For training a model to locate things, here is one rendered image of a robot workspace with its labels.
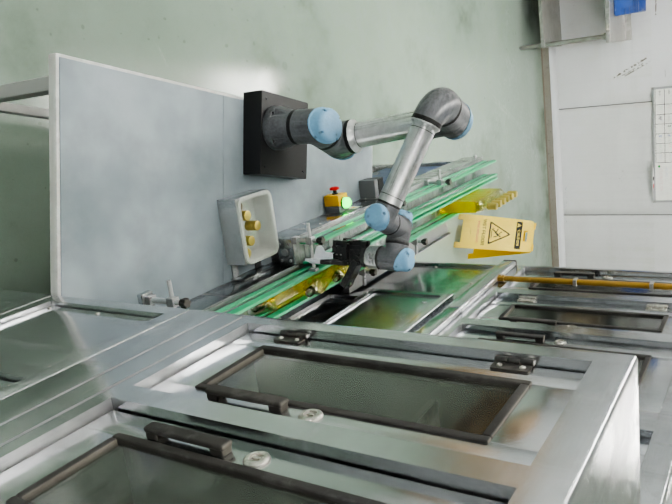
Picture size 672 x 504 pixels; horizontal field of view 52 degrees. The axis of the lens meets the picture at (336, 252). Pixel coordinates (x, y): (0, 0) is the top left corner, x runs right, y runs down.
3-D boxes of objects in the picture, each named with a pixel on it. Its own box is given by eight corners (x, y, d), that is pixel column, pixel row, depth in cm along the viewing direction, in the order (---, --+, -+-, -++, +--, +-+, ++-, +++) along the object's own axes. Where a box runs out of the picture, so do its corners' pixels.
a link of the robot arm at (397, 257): (418, 248, 218) (414, 274, 217) (387, 246, 223) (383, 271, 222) (408, 243, 211) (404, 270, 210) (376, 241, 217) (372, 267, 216)
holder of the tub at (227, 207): (230, 280, 229) (248, 281, 225) (216, 199, 222) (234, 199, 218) (262, 265, 243) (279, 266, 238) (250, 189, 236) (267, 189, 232)
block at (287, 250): (278, 265, 240) (294, 266, 236) (274, 239, 238) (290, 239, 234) (284, 262, 243) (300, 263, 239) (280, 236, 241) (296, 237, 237)
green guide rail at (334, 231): (299, 244, 238) (318, 244, 234) (299, 241, 238) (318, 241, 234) (482, 162, 378) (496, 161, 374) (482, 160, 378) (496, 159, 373)
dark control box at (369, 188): (359, 199, 296) (376, 198, 291) (357, 180, 294) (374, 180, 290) (368, 195, 303) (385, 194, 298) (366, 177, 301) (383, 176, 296)
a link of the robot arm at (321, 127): (292, 103, 225) (326, 100, 218) (313, 117, 237) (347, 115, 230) (286, 138, 224) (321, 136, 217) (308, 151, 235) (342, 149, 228)
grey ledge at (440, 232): (329, 292, 273) (353, 293, 266) (326, 271, 271) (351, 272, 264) (430, 233, 349) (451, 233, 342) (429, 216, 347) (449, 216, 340)
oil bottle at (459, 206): (440, 213, 335) (495, 213, 319) (439, 202, 333) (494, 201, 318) (444, 211, 339) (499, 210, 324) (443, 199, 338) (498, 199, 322)
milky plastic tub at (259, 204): (228, 265, 227) (248, 266, 222) (217, 199, 222) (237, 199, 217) (261, 251, 241) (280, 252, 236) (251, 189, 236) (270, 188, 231)
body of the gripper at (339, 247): (342, 237, 230) (373, 240, 224) (342, 262, 232) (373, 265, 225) (330, 240, 224) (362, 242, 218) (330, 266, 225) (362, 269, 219)
